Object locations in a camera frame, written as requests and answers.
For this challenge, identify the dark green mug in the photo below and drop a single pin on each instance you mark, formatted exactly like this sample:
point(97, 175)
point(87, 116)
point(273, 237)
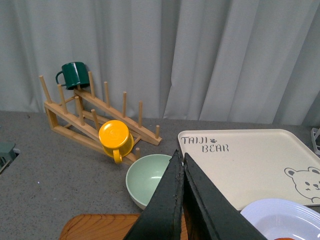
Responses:
point(75, 74)

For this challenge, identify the yellow mug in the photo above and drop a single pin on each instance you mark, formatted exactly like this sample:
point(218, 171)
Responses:
point(116, 139)

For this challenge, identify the white ridged deep plate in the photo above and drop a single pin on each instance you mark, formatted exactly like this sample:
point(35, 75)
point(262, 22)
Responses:
point(278, 218)

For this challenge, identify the light green bowl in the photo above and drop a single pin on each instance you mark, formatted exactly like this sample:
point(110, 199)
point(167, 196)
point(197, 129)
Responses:
point(143, 182)

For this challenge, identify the orange mandarin fruit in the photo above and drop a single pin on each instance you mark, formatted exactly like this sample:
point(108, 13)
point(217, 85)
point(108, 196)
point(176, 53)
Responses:
point(284, 238)

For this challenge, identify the beige bear serving tray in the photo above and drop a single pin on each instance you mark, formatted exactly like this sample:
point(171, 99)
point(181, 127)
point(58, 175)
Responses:
point(254, 164)

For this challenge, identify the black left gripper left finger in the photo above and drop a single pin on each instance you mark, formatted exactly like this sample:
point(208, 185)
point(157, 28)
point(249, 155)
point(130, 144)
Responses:
point(162, 217)

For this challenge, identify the wooden cutting board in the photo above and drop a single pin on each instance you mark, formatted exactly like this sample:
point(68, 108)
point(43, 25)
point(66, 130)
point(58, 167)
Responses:
point(108, 226)

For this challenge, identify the clear acrylic cup rack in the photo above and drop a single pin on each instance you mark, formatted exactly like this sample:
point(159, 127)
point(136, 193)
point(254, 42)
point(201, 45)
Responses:
point(315, 139)

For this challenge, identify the wooden dish drying rack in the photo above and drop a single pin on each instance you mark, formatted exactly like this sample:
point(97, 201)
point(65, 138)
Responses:
point(81, 116)

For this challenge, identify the grey curtain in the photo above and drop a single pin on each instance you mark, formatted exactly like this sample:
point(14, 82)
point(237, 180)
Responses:
point(250, 61)

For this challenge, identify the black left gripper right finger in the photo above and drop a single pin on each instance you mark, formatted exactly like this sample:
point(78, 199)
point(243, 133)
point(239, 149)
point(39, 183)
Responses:
point(208, 214)

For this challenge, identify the green plastic basket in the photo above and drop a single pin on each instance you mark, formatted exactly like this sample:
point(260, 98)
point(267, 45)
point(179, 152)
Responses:
point(8, 153)

